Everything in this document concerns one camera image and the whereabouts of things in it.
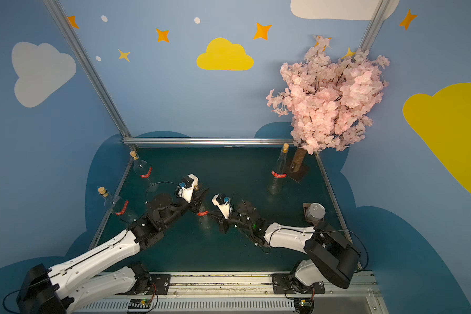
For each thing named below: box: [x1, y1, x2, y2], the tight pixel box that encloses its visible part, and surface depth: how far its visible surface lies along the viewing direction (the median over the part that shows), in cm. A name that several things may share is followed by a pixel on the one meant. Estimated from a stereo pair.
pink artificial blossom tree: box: [265, 35, 391, 173], surface depth 72 cm
